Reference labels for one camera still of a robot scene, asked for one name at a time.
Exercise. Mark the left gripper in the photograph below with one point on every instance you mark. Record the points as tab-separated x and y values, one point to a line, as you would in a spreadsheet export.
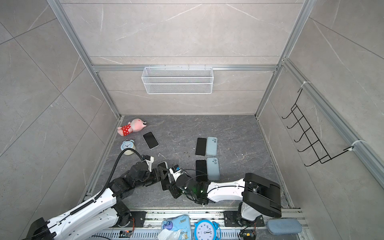
154	171

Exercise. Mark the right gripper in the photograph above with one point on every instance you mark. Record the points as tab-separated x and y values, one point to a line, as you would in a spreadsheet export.
173	189

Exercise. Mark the phone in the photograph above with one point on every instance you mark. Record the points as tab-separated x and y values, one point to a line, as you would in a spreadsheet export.
201	147
201	171
165	175
150	140

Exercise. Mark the light case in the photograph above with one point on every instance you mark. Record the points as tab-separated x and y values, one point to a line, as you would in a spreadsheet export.
213	169
212	146

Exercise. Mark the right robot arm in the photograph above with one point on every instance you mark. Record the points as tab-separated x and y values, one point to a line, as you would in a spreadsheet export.
257	195

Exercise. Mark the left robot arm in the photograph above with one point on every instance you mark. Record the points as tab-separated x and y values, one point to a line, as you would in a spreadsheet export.
101	211

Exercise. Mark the blue tissue pack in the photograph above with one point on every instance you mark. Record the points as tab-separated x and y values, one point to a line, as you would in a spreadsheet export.
178	228

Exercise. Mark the small cream alarm clock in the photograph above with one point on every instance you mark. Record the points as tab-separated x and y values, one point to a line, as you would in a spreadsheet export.
128	144

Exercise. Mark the blue alarm clock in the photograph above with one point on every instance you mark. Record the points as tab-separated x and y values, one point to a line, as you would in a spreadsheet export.
207	230

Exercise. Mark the pink plush toy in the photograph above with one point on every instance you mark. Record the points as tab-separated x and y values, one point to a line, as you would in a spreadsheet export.
135	125

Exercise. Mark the grey blue pouch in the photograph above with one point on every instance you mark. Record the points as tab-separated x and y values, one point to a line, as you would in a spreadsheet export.
284	227

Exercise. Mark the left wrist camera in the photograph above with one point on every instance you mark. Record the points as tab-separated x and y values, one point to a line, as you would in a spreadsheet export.
148	160

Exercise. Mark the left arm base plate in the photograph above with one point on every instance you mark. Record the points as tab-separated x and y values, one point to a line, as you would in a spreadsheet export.
133	219

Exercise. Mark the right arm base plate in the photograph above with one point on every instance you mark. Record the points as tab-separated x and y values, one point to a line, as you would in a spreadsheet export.
234	219

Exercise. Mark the white wire mesh basket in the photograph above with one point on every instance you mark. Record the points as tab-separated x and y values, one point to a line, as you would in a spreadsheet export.
178	80

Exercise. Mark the black wire hook rack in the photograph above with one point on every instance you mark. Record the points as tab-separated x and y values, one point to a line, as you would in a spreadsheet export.
308	134

